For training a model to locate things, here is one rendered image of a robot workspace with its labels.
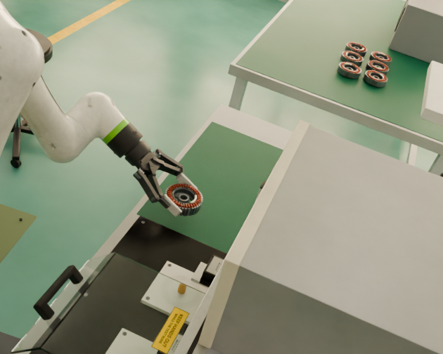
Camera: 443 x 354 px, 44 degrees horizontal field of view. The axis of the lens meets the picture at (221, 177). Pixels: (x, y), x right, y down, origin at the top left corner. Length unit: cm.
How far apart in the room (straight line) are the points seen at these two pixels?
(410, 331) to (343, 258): 14
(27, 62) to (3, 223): 61
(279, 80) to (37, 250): 131
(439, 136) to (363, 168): 153
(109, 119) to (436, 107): 91
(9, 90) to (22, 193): 171
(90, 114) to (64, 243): 113
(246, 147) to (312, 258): 122
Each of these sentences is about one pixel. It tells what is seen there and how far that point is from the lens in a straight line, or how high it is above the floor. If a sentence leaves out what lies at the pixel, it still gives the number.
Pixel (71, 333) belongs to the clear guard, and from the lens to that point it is 97.
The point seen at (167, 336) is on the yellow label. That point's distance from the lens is 97.
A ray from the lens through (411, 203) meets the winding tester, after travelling 101.
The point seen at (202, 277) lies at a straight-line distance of 129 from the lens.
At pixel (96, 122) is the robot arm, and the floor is 100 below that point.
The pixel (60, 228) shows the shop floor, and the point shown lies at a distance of 261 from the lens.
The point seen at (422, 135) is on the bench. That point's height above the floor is 75.
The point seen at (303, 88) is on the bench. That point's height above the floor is 75.
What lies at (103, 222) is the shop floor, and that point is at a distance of 265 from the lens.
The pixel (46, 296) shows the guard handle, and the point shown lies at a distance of 101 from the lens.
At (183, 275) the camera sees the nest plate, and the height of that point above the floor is 78.
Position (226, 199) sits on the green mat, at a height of 75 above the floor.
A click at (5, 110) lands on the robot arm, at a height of 124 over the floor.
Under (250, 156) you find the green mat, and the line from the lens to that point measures 195.
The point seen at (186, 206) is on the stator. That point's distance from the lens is 154.
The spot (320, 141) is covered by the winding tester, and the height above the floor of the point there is 132.
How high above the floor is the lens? 186
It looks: 38 degrees down
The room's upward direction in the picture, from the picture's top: 16 degrees clockwise
